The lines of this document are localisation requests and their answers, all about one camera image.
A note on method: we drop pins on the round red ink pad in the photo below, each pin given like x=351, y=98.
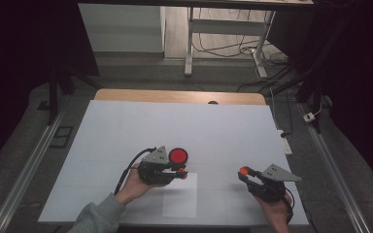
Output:
x=178, y=156

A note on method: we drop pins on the orange stamp cap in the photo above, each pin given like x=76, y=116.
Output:
x=244, y=170

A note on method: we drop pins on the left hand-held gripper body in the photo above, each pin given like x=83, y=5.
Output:
x=153, y=173

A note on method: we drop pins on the black table grommet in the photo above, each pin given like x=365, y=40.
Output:
x=212, y=102

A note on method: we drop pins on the white paper sheet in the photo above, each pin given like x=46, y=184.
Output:
x=181, y=200

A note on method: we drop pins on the metal floor rail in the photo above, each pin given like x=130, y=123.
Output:
x=333, y=168
x=26, y=168

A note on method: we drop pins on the dark curtain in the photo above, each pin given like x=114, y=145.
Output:
x=19, y=48
x=359, y=64

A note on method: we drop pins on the person's left hand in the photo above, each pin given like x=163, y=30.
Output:
x=131, y=187

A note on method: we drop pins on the black floor frame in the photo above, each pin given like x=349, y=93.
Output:
x=61, y=137

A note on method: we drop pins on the small white adapter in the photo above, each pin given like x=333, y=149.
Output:
x=309, y=117

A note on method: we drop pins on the white power strip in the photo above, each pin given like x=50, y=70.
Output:
x=286, y=144

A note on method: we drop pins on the person's right hand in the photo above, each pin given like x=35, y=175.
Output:
x=278, y=212

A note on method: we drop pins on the white desk with metal legs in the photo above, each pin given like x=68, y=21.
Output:
x=226, y=26

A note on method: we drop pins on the large white table mat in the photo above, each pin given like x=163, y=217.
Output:
x=142, y=129

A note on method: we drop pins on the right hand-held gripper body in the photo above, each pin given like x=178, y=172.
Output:
x=270, y=191

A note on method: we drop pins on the black stand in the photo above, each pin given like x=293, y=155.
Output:
x=314, y=93
x=52, y=97

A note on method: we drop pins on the white cabinet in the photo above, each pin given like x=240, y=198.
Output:
x=119, y=29

